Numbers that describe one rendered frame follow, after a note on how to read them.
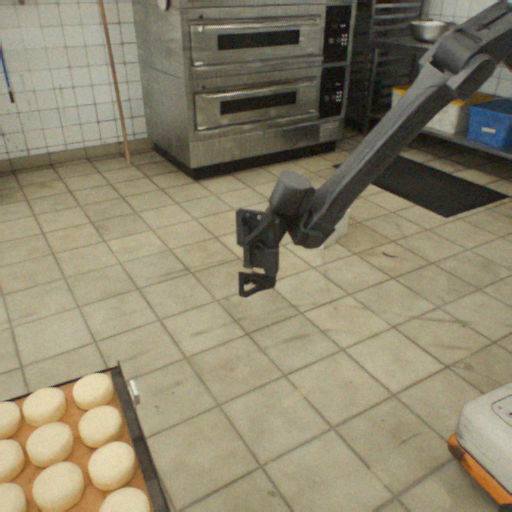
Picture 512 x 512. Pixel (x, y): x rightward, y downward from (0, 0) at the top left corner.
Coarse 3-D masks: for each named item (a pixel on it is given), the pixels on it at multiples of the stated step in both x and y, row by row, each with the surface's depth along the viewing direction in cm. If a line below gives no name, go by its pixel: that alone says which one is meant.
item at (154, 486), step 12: (96, 372) 68; (120, 372) 67; (60, 384) 66; (120, 384) 66; (24, 396) 64; (120, 396) 64; (132, 408) 62; (132, 420) 61; (132, 432) 59; (144, 444) 57; (144, 456) 56; (144, 468) 55; (156, 468) 53; (156, 480) 53; (156, 492) 52; (156, 504) 51; (168, 504) 50
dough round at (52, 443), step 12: (36, 432) 57; (48, 432) 57; (60, 432) 57; (36, 444) 55; (48, 444) 55; (60, 444) 55; (72, 444) 56; (36, 456) 54; (48, 456) 54; (60, 456) 55
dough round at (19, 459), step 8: (8, 440) 56; (0, 448) 55; (8, 448) 55; (16, 448) 55; (0, 456) 54; (8, 456) 54; (16, 456) 54; (24, 456) 55; (0, 464) 53; (8, 464) 53; (16, 464) 53; (0, 472) 52; (8, 472) 53; (16, 472) 54; (0, 480) 52; (8, 480) 53
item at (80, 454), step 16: (16, 400) 63; (112, 400) 63; (64, 416) 61; (80, 416) 61; (16, 432) 59; (32, 432) 59; (128, 432) 59; (80, 448) 57; (96, 448) 57; (32, 464) 55; (80, 464) 55; (16, 480) 53; (32, 480) 53; (144, 480) 53; (32, 496) 52; (96, 496) 52
